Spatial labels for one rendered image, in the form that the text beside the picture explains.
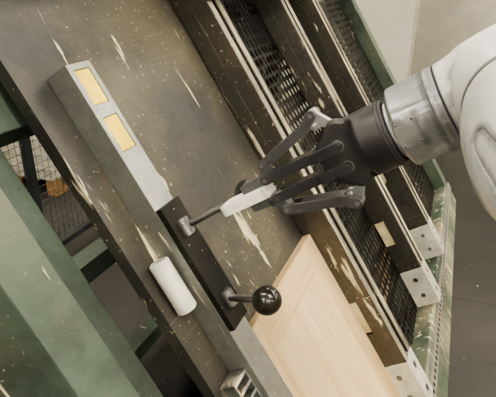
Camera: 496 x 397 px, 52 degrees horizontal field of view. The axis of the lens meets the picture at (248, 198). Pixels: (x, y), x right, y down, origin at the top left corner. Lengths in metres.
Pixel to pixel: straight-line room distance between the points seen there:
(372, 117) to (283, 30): 0.94
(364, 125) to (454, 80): 0.10
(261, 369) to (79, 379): 0.32
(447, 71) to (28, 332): 0.46
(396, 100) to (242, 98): 0.56
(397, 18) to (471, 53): 4.18
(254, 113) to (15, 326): 0.67
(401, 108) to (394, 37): 4.17
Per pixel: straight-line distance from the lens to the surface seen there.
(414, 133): 0.54
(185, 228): 0.71
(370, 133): 0.55
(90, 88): 0.72
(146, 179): 0.71
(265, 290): 0.64
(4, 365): 0.59
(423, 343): 1.52
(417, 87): 0.54
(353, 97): 1.76
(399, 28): 4.69
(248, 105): 1.06
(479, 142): 0.39
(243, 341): 0.77
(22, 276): 0.54
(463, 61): 0.52
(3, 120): 0.71
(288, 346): 0.91
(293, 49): 1.47
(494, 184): 0.36
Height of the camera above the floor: 1.81
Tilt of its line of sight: 24 degrees down
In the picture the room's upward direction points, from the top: straight up
